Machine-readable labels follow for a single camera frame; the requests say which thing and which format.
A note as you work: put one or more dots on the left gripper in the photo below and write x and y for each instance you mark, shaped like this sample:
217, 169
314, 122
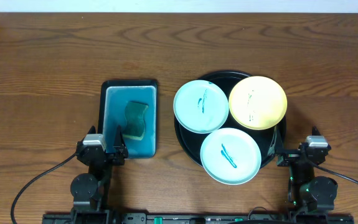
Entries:
109, 155

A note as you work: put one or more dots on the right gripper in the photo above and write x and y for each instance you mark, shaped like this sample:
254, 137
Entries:
289, 155

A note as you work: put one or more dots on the green yellow sponge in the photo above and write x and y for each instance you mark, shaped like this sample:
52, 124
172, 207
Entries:
135, 121

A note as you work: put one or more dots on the yellow plate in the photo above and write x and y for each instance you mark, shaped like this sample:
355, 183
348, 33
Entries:
257, 103

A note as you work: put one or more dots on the light blue plate front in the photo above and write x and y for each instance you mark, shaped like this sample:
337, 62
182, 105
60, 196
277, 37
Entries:
230, 156

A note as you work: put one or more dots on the light blue plate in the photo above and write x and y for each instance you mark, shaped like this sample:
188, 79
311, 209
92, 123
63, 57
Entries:
230, 156
200, 106

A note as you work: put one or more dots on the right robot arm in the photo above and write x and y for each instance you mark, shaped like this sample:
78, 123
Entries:
308, 193

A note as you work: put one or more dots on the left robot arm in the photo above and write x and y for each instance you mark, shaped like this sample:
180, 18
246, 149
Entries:
90, 190

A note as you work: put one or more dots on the black rectangular tray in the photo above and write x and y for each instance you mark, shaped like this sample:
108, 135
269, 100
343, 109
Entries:
110, 83

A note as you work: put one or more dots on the black round tray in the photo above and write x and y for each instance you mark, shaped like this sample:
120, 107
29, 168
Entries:
191, 142

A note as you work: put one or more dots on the blue water basin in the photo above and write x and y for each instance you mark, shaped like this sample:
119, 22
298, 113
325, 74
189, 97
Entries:
116, 100

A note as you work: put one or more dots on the light blue plate upper left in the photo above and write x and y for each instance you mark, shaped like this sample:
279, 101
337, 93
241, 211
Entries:
200, 106

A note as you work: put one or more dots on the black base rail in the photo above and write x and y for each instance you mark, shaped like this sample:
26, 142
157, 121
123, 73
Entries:
142, 218

